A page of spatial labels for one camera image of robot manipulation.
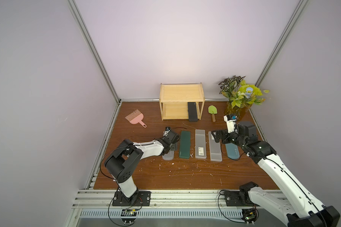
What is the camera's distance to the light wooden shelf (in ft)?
3.12

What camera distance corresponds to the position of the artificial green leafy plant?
91 centimetres

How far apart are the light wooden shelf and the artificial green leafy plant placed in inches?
6.5
